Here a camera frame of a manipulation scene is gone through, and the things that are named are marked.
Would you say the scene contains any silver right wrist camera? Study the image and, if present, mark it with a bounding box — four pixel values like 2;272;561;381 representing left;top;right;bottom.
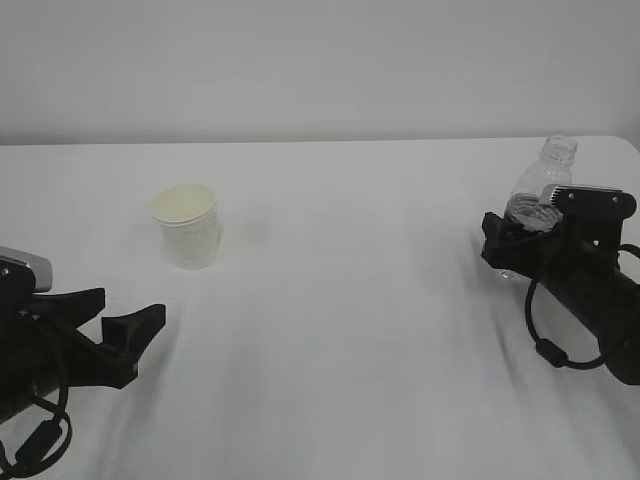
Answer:
539;184;637;250

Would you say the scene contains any clear water bottle green label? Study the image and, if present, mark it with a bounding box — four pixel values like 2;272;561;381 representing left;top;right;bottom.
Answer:
499;135;578;242

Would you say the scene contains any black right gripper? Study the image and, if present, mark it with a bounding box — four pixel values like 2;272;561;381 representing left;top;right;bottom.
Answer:
481;212;622;292

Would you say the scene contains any white paper cup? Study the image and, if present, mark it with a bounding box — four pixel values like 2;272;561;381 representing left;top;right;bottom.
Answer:
150;183;222;270

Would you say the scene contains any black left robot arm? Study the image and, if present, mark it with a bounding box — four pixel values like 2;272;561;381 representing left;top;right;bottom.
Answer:
1;288;166;422

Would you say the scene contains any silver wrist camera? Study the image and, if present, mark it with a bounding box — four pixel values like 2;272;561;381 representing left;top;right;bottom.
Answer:
539;184;637;250
1;246;53;293

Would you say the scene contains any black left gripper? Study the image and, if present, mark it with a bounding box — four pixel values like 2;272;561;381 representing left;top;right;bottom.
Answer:
1;288;166;415

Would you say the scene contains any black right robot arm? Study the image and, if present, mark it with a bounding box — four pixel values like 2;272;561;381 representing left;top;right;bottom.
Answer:
481;212;639;386

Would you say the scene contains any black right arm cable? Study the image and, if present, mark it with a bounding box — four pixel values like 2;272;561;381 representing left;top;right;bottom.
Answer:
524;244;640;370

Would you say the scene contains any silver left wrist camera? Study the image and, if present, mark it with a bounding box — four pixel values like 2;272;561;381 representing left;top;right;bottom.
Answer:
1;246;53;293

